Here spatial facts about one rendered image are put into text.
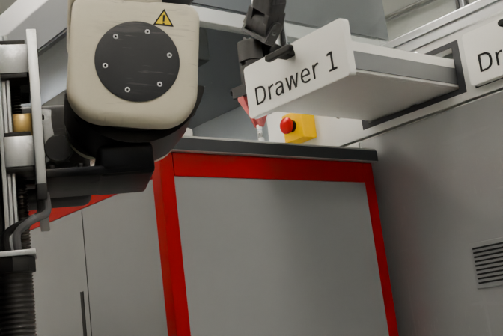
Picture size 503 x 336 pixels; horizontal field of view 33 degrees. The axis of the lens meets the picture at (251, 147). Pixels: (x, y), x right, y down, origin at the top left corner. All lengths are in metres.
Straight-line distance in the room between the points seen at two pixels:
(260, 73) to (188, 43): 0.66
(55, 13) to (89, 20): 1.65
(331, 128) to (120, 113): 1.07
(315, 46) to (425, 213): 0.46
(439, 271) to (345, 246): 0.20
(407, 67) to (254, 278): 0.50
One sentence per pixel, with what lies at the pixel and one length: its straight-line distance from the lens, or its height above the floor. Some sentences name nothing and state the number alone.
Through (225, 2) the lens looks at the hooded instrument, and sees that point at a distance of 2.73.
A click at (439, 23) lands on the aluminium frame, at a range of 1.86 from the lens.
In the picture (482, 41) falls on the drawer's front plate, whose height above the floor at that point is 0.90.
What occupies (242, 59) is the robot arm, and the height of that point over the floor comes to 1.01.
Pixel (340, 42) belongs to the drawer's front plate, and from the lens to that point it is 1.57.
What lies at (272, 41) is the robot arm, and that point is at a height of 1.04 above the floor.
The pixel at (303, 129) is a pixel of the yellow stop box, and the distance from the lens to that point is 2.05.
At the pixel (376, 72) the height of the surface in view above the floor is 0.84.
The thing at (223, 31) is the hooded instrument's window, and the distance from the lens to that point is 2.71.
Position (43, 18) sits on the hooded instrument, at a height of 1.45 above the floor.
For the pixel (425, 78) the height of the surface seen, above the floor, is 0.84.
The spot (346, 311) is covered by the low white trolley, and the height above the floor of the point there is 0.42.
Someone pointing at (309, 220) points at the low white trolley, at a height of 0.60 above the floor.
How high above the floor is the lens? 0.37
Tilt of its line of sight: 13 degrees up
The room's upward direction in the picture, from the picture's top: 7 degrees counter-clockwise
